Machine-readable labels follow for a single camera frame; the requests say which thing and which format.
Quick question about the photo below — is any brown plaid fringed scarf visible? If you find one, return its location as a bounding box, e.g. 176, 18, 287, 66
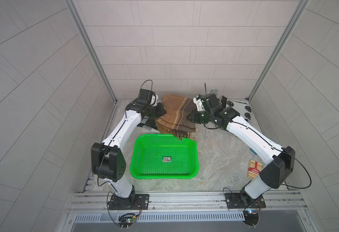
155, 94, 197, 140

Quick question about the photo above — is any black white houndstooth scarf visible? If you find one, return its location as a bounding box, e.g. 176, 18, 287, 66
220, 96, 251, 123

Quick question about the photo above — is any green plastic basket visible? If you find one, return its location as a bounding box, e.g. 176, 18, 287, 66
130, 134, 199, 179

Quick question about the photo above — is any grey black checkered scarf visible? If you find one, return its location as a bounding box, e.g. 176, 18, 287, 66
138, 118, 160, 134

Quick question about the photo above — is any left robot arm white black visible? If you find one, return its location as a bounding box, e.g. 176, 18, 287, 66
91, 101, 166, 209

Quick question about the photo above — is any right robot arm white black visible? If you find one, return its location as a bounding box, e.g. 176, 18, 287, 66
187, 107, 295, 207

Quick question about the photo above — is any basket label sticker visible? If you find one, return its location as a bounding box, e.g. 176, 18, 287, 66
162, 157, 172, 162

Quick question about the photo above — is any glass tube on black stand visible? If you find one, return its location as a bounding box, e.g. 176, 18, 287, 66
210, 89, 219, 95

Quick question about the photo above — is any red yellow small box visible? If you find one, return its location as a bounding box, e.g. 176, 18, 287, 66
247, 160, 263, 179

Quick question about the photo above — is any right small circuit board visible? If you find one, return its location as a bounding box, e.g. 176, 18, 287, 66
243, 210, 260, 228

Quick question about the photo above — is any small circuit board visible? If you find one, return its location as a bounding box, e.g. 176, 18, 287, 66
243, 210, 260, 228
118, 213, 138, 230

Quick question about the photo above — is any left small circuit board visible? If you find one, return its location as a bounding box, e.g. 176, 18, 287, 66
118, 213, 138, 230

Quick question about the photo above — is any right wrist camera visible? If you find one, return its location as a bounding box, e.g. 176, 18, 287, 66
193, 93, 220, 111

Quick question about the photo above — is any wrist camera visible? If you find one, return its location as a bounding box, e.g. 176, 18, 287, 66
193, 93, 220, 111
137, 89, 158, 106

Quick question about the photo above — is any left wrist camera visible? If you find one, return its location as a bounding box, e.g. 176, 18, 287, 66
137, 89, 158, 106

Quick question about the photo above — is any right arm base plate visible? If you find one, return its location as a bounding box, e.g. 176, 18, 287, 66
224, 192, 266, 209

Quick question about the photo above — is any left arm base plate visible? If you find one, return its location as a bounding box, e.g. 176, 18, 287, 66
107, 194, 150, 210

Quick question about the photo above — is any aluminium front rail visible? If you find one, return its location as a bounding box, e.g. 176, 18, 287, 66
66, 189, 308, 213

